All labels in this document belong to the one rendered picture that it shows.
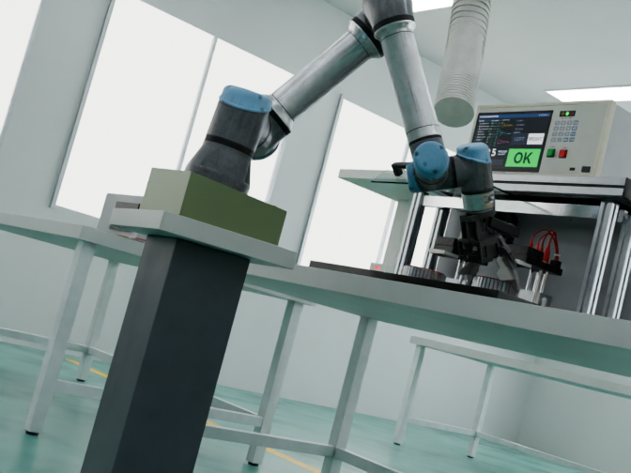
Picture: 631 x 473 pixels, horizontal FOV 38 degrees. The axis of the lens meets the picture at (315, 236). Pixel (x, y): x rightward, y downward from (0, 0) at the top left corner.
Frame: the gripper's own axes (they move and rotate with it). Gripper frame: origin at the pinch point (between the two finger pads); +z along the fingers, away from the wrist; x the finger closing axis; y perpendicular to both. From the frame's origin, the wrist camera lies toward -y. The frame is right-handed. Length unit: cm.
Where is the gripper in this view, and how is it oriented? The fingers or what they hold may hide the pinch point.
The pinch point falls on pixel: (495, 288)
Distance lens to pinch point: 223.8
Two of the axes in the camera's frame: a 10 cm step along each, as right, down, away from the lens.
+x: 6.1, 0.8, -7.9
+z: 1.5, 9.6, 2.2
